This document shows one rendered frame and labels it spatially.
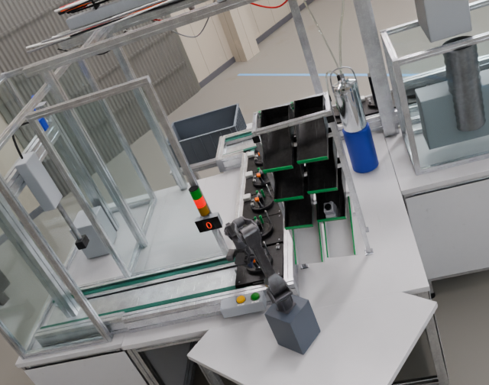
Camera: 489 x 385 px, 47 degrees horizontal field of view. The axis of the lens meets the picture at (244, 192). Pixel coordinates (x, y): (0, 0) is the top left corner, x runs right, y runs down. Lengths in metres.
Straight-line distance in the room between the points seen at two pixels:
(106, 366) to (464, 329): 2.01
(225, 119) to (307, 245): 2.42
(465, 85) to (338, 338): 1.40
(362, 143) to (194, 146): 1.75
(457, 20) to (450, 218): 1.07
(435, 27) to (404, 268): 1.16
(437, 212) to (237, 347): 1.37
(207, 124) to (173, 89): 2.66
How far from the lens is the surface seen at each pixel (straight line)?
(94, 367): 3.16
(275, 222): 3.00
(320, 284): 2.73
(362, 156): 3.29
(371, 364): 2.37
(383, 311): 2.54
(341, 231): 2.64
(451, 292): 3.75
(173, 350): 3.50
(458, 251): 3.50
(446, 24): 2.96
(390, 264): 2.73
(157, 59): 7.37
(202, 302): 2.75
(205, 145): 4.56
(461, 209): 3.31
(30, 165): 3.03
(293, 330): 2.36
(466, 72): 2.99
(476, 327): 3.55
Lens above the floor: 2.71
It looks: 31 degrees down
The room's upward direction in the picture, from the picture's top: 23 degrees counter-clockwise
